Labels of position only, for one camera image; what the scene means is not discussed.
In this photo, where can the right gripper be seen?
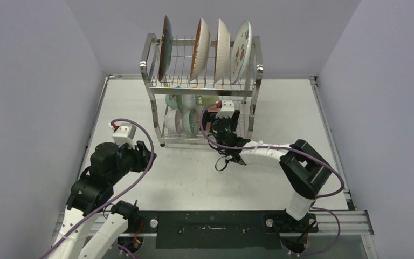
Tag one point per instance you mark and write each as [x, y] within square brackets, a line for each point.
[208, 119]

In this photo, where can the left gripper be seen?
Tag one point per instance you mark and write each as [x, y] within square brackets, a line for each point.
[142, 155]

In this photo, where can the stainless steel dish rack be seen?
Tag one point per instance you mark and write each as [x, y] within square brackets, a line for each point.
[244, 93]

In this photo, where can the brown rim flower plate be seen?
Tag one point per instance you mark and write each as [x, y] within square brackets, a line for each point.
[222, 55]

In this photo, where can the strawberry pattern top plate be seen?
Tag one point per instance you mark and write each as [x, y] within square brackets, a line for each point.
[240, 52]

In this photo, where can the dark bottom plate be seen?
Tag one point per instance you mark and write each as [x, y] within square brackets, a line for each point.
[166, 49]

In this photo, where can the green handled cream mug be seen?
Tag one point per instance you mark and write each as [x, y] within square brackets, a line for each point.
[206, 100]

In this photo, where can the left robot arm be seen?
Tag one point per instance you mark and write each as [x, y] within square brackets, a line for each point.
[92, 221]

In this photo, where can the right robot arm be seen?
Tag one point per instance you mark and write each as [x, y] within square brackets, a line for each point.
[305, 169]

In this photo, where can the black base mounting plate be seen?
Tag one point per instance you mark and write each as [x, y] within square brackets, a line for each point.
[207, 240]

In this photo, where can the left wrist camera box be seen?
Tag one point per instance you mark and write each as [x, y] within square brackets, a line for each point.
[124, 134]

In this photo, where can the aluminium right side rail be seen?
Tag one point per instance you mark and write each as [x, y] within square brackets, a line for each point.
[333, 148]

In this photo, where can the aluminium rail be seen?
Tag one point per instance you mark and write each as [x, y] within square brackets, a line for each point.
[333, 148]
[318, 222]

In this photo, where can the aluminium front rail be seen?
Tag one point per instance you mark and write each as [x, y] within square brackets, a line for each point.
[318, 222]

